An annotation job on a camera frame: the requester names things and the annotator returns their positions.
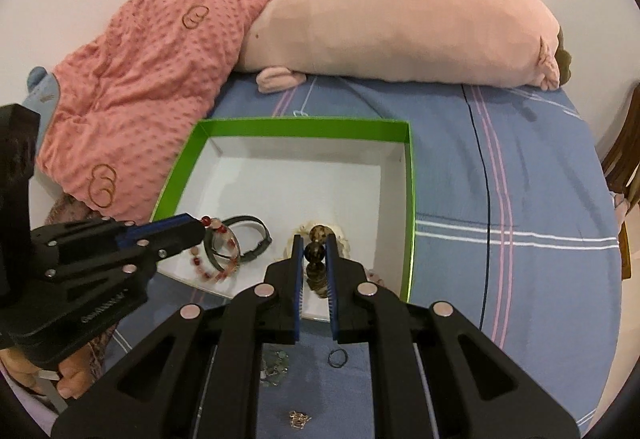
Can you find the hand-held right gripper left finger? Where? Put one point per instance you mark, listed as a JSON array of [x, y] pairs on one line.
[[298, 279]]

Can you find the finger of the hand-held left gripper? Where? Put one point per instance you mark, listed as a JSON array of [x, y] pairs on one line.
[[100, 229], [175, 239]]

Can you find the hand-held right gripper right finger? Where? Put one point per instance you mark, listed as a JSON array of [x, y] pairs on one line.
[[331, 289]]

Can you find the cream wrist watch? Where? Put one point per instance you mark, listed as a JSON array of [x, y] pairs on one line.
[[342, 244]]

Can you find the black watch band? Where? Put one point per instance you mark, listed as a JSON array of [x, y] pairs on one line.
[[260, 246]]

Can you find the green cardboard box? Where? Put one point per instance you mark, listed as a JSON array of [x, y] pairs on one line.
[[300, 126]]

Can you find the person's left hand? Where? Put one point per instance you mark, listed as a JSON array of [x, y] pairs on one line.
[[75, 376]]

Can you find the pink dotted plush blanket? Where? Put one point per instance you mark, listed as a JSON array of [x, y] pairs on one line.
[[150, 69]]

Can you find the blue plaid bed sheet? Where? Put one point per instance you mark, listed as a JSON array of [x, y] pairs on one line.
[[500, 269]]

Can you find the long pink plush pillow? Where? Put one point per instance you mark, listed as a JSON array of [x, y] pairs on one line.
[[400, 19]]

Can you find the wooden chair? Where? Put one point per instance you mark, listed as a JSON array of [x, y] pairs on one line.
[[622, 159]]

